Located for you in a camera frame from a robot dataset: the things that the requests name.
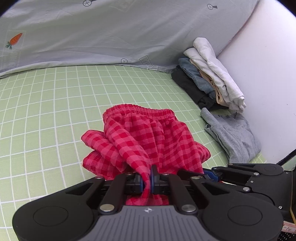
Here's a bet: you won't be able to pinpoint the red checkered shorts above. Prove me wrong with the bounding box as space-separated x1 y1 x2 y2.
81 104 211 206

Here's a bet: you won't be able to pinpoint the light grey folded sweatshirt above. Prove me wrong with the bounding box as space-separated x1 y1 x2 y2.
201 108 261 164

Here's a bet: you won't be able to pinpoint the black folded garment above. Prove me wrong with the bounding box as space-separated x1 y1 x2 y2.
171 65 228 110

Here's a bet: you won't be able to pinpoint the beige folded garment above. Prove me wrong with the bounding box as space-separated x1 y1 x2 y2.
189 59 232 105

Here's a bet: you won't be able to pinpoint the blue denim folded jeans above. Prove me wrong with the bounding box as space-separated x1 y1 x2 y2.
178 57 216 100

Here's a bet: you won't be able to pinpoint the green grid mat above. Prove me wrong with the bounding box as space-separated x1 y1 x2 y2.
0 64 266 241

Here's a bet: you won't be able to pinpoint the white folded garment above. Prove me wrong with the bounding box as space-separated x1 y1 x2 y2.
184 37 246 113

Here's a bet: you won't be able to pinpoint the grey printed backdrop sheet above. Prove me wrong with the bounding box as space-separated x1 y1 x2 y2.
1 1 257 77

